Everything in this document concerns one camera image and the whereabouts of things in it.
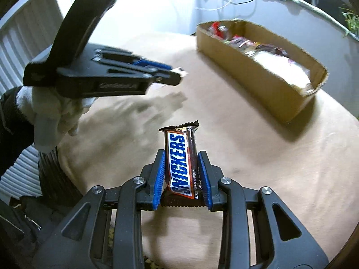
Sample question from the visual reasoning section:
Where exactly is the black jacket sleeve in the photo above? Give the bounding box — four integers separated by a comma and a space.
0, 87, 34, 176

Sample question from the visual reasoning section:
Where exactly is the brown cardboard box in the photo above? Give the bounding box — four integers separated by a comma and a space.
196, 20, 328, 123

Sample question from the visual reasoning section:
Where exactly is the white gloved left hand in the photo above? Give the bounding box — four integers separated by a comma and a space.
16, 86, 96, 153

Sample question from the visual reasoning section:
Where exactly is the Snickers mini bar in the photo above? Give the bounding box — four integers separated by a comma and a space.
159, 121, 204, 207

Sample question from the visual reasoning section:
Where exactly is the potted spider plant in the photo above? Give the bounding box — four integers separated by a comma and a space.
339, 7, 359, 38

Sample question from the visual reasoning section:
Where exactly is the clear red-edged candy bag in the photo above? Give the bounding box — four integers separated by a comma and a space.
208, 21, 229, 40

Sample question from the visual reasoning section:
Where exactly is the clear bag of yellow wafers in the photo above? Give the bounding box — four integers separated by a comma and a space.
252, 50, 313, 93

